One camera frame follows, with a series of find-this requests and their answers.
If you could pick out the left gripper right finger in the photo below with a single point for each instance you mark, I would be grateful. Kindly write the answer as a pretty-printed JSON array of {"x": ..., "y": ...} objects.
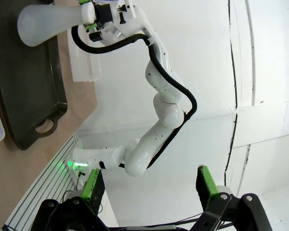
[{"x": 207, "y": 187}]

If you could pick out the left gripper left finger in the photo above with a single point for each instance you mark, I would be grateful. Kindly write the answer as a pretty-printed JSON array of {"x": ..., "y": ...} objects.
[{"x": 94, "y": 192}]

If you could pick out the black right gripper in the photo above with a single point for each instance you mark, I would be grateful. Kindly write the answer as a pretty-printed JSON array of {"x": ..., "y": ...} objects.
[{"x": 104, "y": 14}]

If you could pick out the translucent white conical flask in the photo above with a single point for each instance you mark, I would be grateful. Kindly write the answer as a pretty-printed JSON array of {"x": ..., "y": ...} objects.
[{"x": 43, "y": 24}]

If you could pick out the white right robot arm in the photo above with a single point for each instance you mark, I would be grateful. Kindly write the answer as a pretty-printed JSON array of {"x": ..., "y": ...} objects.
[{"x": 168, "y": 118}]

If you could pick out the dark brown plastic tray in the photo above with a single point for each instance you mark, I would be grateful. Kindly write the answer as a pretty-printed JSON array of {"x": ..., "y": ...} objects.
[{"x": 26, "y": 84}]

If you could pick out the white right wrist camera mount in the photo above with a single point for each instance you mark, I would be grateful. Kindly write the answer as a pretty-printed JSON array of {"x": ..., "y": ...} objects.
[{"x": 130, "y": 12}]

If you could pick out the grey slotted aluminium base plate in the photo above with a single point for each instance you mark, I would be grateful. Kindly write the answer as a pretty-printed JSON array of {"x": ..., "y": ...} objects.
[{"x": 38, "y": 187}]

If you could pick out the white wall conduit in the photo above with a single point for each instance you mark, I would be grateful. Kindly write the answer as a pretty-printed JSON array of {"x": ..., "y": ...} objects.
[{"x": 253, "y": 72}]

